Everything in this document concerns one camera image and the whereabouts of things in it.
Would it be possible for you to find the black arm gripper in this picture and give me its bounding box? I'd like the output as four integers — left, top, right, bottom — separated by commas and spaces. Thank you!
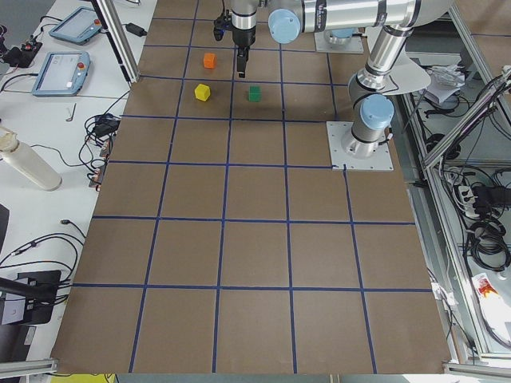
232, 27, 256, 78

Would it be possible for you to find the orange wooden block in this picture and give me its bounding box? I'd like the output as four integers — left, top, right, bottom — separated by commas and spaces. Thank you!
203, 53, 217, 69

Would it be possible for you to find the green wooden block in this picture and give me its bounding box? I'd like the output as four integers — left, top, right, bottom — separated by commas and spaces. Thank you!
248, 85, 262, 102

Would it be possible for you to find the yellow wooden block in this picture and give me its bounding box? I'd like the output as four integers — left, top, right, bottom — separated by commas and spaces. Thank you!
194, 84, 211, 102

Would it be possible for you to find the black power adapter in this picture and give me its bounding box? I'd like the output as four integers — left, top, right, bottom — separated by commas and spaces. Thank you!
125, 22, 147, 37

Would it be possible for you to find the far teach pendant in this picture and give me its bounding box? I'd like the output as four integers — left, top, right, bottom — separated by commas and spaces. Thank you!
49, 6, 102, 45

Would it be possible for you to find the teach pendant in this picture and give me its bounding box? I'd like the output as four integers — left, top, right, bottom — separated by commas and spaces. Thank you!
31, 51, 90, 97
49, 6, 102, 45

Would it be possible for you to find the near teach pendant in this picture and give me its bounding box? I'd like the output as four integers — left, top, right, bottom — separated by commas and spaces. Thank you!
31, 51, 90, 97

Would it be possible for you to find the hex key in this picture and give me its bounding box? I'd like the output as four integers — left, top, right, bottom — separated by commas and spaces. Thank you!
65, 103, 77, 122

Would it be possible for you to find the white bottle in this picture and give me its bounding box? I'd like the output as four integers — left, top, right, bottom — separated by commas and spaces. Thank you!
1, 126, 62, 192

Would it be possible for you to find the white power strip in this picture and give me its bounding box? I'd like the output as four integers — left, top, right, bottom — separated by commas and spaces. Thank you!
454, 184, 480, 219

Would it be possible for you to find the black monitor stand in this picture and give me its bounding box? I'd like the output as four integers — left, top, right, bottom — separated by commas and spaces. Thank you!
1, 270, 61, 326

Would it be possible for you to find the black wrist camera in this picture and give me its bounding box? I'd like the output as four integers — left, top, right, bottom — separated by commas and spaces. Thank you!
213, 10, 232, 41

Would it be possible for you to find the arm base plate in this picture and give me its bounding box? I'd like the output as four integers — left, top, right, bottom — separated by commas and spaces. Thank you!
326, 121, 394, 172
315, 29, 364, 54

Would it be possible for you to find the aluminium frame rail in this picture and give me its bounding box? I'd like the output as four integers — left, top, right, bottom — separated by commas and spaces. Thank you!
91, 0, 140, 84

